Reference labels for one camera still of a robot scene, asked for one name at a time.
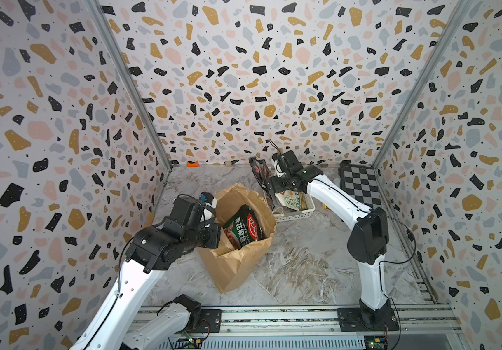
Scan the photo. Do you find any dark green condiment packet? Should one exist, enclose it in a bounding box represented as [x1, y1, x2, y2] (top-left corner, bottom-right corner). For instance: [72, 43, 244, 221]
[223, 205, 265, 249]

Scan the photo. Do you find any brown paper bag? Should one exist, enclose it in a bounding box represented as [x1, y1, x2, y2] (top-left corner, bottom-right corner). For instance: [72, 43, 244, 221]
[198, 183, 277, 293]

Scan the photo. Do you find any green seaweed condiment packet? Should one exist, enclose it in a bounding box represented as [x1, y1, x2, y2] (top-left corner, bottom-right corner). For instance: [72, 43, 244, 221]
[275, 190, 309, 211]

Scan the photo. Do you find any dark red condiment packet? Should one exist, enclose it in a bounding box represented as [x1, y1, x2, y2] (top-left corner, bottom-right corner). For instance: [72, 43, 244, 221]
[249, 157, 274, 209]

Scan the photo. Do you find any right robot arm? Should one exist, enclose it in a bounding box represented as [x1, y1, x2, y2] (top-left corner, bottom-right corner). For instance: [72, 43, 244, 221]
[265, 151, 401, 332]

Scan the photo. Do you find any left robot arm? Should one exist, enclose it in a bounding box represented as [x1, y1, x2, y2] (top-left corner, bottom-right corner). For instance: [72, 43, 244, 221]
[73, 192, 221, 349]

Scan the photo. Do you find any white plastic basket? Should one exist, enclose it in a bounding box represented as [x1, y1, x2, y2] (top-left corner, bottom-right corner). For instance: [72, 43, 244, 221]
[273, 190, 315, 223]

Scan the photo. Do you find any black white chessboard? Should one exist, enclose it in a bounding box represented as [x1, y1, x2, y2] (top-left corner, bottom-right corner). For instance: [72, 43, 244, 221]
[339, 163, 382, 209]

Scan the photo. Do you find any orange small object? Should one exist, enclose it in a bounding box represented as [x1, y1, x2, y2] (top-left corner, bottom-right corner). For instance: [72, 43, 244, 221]
[186, 161, 199, 168]

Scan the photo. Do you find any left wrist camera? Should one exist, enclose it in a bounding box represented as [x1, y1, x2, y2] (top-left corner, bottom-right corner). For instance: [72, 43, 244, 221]
[199, 192, 217, 221]

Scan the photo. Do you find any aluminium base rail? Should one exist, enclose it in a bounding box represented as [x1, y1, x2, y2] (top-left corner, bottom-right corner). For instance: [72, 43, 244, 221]
[156, 305, 470, 349]

